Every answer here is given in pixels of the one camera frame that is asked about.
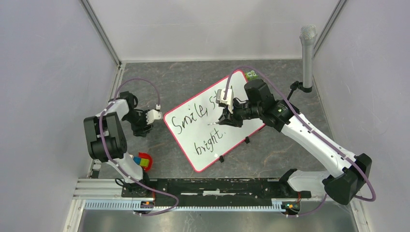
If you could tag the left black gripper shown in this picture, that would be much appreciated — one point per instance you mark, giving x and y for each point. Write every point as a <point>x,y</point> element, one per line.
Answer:
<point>139,131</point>

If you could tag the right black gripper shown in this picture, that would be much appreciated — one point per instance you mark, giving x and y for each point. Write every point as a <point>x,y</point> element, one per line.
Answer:
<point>229,118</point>

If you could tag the pink framed whiteboard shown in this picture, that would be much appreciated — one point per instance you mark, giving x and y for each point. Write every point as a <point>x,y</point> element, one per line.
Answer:
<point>202,144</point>

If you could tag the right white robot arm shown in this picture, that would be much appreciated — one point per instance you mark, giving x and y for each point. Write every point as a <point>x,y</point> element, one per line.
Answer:
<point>346,173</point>

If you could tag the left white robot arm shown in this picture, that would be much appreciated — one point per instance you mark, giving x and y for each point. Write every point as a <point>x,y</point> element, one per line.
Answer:
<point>107,142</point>

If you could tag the green number dice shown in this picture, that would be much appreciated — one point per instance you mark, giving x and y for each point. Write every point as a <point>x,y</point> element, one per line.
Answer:
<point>251,75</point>

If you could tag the red bowl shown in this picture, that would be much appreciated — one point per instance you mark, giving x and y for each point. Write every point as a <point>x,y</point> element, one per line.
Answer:
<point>147,156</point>

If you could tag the colourful block toy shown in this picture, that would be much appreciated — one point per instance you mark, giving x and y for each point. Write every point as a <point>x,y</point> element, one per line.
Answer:
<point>143,162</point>

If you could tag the silver microphone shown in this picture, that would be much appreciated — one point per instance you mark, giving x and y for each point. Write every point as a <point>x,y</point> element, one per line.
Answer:
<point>307,37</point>

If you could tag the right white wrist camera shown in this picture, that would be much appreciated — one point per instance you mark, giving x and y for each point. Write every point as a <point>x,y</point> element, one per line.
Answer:
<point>225,99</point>

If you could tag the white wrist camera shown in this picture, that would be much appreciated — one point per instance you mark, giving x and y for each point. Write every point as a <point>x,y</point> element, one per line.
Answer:
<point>225,99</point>
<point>154,114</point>

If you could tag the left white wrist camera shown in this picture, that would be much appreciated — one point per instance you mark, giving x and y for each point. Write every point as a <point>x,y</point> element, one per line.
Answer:
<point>154,114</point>

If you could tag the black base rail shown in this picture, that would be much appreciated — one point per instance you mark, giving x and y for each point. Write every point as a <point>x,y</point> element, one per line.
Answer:
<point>215,192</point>

